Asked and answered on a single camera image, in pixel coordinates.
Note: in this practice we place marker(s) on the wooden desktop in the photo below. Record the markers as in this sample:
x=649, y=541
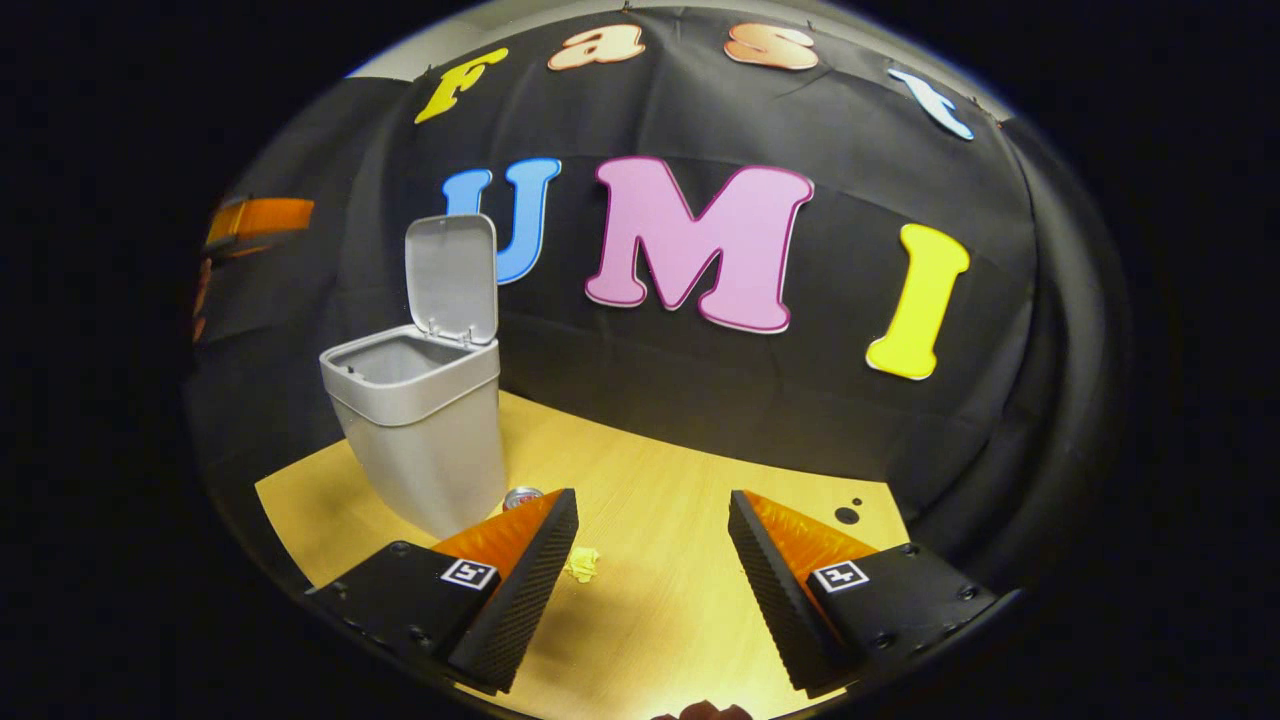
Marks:
x=650, y=600

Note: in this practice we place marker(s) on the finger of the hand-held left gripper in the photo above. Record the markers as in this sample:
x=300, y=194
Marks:
x=202, y=300
x=260, y=217

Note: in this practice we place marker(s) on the yellowish paper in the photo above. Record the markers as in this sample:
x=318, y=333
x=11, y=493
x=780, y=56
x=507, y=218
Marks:
x=582, y=565

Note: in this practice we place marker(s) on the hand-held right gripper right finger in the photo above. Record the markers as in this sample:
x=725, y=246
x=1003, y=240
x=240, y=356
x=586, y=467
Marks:
x=775, y=600

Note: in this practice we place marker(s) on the black backdrop cloth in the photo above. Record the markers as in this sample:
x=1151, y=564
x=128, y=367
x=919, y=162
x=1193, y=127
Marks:
x=850, y=150

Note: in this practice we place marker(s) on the red pop can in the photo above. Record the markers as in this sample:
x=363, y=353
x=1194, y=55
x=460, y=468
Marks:
x=522, y=497

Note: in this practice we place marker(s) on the white desktop garbage bin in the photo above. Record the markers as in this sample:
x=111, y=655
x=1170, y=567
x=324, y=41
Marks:
x=420, y=440

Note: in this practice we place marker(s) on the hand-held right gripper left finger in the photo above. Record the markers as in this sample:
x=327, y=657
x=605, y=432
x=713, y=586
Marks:
x=525, y=600

